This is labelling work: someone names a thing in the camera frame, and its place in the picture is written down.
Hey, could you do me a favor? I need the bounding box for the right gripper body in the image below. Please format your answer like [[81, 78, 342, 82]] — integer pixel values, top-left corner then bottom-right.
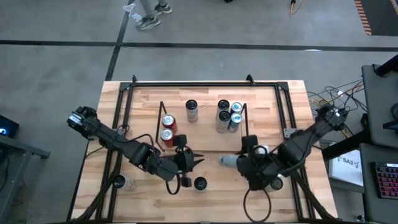
[[238, 135, 271, 191]]

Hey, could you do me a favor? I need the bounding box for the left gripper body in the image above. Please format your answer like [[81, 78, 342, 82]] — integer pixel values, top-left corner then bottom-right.
[[173, 134, 196, 188]]

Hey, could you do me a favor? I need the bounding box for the white Celsius can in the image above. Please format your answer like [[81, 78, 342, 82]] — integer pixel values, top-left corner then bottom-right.
[[185, 99, 200, 124], [112, 174, 137, 192], [216, 110, 232, 134], [216, 99, 231, 113], [218, 154, 243, 169], [266, 176, 284, 192]]

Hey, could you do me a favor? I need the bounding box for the red Coke can black script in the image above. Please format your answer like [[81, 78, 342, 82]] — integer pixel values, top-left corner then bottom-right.
[[160, 128, 175, 149]]

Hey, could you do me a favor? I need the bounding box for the blue silver Red Bull can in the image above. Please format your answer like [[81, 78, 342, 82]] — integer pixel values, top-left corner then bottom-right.
[[230, 101, 244, 114], [228, 112, 243, 134]]

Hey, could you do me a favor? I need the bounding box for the teal palm Celsius can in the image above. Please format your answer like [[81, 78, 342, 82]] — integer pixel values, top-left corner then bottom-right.
[[193, 176, 208, 194]]

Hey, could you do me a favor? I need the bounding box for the white printed paper sheet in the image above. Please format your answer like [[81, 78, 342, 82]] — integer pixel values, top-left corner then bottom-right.
[[328, 149, 364, 187]]

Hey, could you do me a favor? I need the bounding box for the black desk leg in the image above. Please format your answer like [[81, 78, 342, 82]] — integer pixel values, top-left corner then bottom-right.
[[322, 129, 373, 160]]

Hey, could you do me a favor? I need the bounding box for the grey desk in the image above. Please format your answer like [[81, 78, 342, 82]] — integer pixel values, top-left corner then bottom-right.
[[0, 134, 52, 218], [359, 142, 398, 224]]

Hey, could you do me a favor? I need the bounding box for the black backlit keyboard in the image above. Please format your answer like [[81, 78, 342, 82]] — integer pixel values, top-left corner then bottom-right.
[[374, 161, 398, 200]]

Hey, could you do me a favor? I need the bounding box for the person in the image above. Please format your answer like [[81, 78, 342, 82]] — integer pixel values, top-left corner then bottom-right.
[[136, 0, 174, 31]]

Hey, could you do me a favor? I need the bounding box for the black device blue light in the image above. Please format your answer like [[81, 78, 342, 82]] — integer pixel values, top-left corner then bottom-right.
[[0, 114, 20, 140]]

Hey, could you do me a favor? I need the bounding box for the black mat orange striped edge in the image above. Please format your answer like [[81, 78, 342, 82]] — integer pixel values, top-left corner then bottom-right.
[[354, 0, 398, 37]]

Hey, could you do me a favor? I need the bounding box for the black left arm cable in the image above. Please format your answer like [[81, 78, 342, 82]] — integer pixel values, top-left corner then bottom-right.
[[116, 124, 183, 196]]

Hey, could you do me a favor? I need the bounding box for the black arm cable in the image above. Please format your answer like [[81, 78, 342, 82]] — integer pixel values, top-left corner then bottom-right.
[[243, 186, 272, 223], [116, 124, 183, 196]]

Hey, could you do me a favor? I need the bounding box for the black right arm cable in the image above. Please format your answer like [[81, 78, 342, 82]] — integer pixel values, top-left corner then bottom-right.
[[243, 186, 272, 223]]

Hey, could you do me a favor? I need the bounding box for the black aluminium table frame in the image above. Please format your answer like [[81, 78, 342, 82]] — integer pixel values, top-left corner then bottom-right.
[[67, 74, 338, 223]]

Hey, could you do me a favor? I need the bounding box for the black floor cable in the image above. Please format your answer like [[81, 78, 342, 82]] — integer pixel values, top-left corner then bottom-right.
[[306, 79, 364, 139]]

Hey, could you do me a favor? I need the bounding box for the yellow hanging cable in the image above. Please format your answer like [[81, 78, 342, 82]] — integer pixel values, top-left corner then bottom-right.
[[289, 0, 305, 16]]

